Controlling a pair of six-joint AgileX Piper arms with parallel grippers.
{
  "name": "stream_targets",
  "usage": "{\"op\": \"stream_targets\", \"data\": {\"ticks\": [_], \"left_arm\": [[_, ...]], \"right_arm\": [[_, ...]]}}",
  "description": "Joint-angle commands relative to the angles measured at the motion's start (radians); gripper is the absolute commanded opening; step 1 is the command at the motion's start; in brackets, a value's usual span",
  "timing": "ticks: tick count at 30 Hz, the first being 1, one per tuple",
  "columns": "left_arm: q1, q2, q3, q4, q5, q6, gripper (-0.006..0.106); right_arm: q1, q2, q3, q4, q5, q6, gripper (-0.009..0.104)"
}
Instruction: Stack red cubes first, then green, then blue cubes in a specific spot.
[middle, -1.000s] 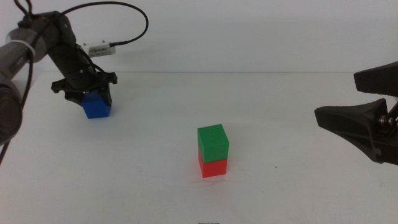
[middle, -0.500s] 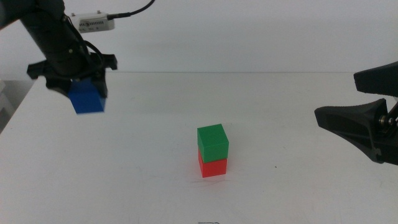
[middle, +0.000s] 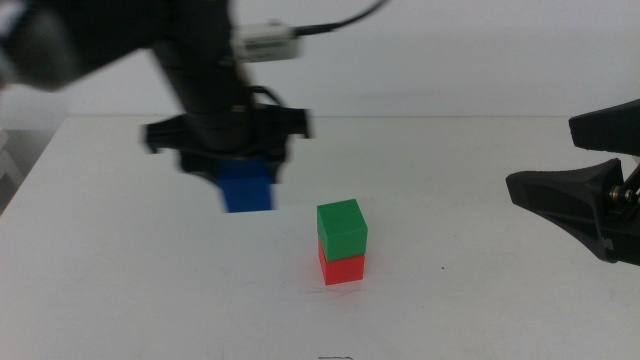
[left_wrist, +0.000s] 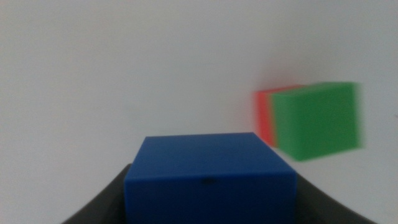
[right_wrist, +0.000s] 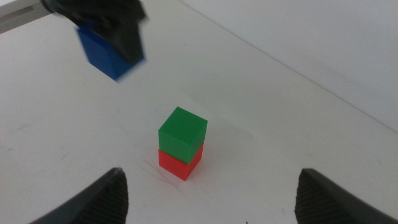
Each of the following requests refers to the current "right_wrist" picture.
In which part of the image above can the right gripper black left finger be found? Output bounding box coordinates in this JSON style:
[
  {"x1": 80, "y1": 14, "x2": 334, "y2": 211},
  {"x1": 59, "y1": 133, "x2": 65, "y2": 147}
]
[{"x1": 29, "y1": 167, "x2": 129, "y2": 224}]

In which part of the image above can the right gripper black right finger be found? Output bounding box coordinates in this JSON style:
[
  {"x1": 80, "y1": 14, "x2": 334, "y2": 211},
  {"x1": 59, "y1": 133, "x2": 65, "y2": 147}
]
[{"x1": 294, "y1": 168, "x2": 398, "y2": 224}]

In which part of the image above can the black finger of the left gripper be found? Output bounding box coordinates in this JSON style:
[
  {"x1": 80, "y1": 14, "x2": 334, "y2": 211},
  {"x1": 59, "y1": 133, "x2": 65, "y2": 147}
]
[{"x1": 104, "y1": 17, "x2": 147, "y2": 66}]

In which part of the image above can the blue cube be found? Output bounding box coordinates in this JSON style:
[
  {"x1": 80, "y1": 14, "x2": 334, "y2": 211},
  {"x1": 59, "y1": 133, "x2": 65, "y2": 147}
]
[{"x1": 76, "y1": 26, "x2": 146, "y2": 82}]

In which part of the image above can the red cube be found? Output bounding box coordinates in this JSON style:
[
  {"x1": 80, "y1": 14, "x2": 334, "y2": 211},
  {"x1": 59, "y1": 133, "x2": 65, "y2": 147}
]
[{"x1": 158, "y1": 142, "x2": 205, "y2": 182}]

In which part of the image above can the green cube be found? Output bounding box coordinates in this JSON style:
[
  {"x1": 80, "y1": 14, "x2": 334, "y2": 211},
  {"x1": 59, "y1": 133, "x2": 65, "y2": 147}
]
[{"x1": 157, "y1": 106, "x2": 208, "y2": 165}]

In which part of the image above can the grey aluminium profile bar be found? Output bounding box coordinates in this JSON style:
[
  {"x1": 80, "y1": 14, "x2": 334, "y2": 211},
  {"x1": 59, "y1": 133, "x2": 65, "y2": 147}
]
[{"x1": 0, "y1": 0, "x2": 53, "y2": 35}]

